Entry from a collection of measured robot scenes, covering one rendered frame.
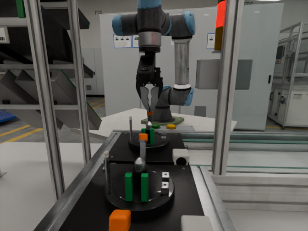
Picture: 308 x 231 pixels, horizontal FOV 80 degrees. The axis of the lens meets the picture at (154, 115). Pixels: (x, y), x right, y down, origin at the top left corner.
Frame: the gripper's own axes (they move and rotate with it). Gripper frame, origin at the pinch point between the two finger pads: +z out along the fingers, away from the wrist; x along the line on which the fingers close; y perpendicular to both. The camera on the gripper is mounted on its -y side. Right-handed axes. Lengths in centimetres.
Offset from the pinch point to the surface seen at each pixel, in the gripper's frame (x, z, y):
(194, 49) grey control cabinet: -64, -48, 294
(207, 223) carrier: -11.1, 9.5, -38.3
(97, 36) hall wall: 282, -153, 804
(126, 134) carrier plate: 9.6, 11.5, 5.8
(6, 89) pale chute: 39.3, -7.7, -11.8
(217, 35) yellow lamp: -16.5, -20.8, -16.2
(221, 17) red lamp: -16.9, -24.3, -16.8
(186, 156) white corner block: -11.1, 9.8, -15.4
